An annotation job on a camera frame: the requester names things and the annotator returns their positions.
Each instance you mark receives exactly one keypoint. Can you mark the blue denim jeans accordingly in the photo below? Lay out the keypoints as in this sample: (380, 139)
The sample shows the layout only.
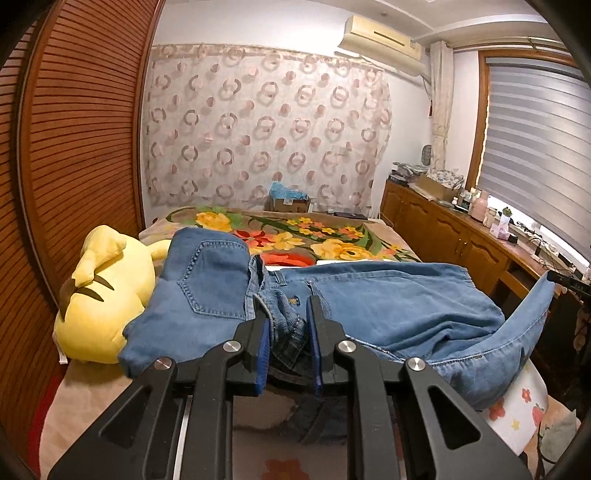
(402, 310)

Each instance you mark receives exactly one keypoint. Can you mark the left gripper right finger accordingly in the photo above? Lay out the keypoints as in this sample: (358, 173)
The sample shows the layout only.
(404, 420)

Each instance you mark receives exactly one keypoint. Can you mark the folded blue denim garment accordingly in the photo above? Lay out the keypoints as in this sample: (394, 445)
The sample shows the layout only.
(205, 290)

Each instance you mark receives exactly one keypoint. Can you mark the brown louvered wardrobe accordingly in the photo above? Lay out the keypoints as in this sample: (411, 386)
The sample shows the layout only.
(71, 85)

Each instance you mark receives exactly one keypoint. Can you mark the white air conditioner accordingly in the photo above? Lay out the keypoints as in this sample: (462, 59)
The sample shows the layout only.
(377, 42)

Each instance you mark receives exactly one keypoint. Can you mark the yellow plush toy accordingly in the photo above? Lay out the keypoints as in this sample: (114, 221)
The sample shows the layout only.
(109, 287)

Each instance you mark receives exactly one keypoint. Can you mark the pink circle pattern curtain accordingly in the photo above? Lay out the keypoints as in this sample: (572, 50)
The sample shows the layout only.
(223, 123)

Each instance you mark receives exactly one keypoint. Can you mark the grey zebra window blind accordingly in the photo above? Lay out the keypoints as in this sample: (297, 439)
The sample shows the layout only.
(536, 152)

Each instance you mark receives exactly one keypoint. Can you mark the beige side curtain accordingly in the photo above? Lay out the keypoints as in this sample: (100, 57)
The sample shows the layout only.
(442, 92)

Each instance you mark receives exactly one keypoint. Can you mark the cardboard box on sideboard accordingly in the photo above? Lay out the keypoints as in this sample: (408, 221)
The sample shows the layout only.
(436, 189)

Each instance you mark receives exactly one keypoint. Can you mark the white strawberry print quilt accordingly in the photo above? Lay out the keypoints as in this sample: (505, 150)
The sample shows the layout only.
(516, 416)

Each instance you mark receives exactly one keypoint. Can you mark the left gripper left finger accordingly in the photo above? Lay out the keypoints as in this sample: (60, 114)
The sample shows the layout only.
(174, 419)

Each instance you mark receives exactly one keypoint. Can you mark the cardboard box with blue cloth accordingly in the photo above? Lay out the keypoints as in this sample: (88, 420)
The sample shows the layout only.
(286, 200)

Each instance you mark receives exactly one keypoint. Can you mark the grey cloth on floor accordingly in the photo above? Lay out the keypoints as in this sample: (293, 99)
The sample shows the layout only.
(553, 441)

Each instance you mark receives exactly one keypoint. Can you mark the pink bottle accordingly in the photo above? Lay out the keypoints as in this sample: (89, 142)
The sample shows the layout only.
(479, 206)

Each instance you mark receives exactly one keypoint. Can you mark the wooden sideboard cabinet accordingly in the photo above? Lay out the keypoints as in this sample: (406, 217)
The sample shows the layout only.
(502, 270)

